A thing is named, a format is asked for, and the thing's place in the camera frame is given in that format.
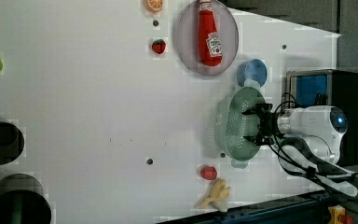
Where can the red green strawberry toy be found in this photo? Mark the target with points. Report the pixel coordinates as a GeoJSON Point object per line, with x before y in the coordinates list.
{"type": "Point", "coordinates": [208, 172]}

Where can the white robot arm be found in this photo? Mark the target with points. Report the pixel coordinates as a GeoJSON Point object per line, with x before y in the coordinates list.
{"type": "Point", "coordinates": [321, 127]}

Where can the black toaster oven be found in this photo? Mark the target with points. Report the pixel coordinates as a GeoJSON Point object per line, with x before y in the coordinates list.
{"type": "Point", "coordinates": [330, 87]}

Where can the green strainer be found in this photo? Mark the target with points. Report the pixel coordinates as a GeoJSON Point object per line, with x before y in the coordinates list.
{"type": "Point", "coordinates": [231, 127]}

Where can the blue bowl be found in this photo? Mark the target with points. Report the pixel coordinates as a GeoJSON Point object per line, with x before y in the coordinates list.
{"type": "Point", "coordinates": [254, 70]}

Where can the grey round plate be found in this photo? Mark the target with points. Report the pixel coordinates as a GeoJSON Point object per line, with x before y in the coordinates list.
{"type": "Point", "coordinates": [186, 37]}

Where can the small red strawberry toy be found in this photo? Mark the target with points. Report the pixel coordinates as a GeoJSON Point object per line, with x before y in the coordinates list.
{"type": "Point", "coordinates": [159, 46]}

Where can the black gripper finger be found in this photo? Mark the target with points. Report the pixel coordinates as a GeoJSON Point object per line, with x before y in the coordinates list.
{"type": "Point", "coordinates": [254, 139]}
{"type": "Point", "coordinates": [254, 110]}

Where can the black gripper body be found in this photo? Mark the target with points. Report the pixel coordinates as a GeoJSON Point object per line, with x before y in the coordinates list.
{"type": "Point", "coordinates": [267, 126]}

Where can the red ketchup bottle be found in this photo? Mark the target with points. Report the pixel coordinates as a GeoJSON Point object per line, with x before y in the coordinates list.
{"type": "Point", "coordinates": [209, 43]}

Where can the orange slice toy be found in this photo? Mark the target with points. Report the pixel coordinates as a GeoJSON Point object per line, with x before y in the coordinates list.
{"type": "Point", "coordinates": [154, 6]}

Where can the peeled banana toy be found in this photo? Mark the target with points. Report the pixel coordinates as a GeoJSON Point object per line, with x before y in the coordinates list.
{"type": "Point", "coordinates": [217, 196]}

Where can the black cylinder with green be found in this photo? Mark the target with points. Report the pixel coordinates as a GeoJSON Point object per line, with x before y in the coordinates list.
{"type": "Point", "coordinates": [22, 201]}

